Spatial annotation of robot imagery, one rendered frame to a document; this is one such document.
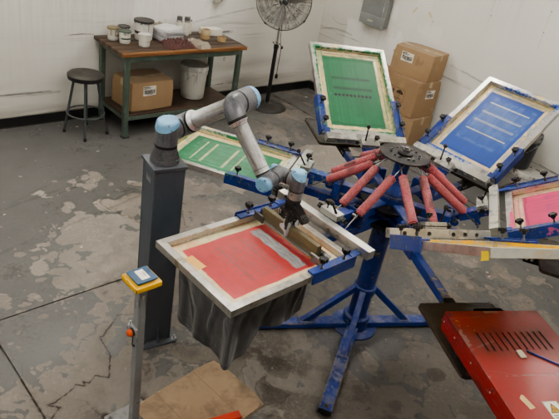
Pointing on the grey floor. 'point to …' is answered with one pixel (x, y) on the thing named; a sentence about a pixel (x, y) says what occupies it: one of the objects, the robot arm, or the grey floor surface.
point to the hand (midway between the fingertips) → (289, 234)
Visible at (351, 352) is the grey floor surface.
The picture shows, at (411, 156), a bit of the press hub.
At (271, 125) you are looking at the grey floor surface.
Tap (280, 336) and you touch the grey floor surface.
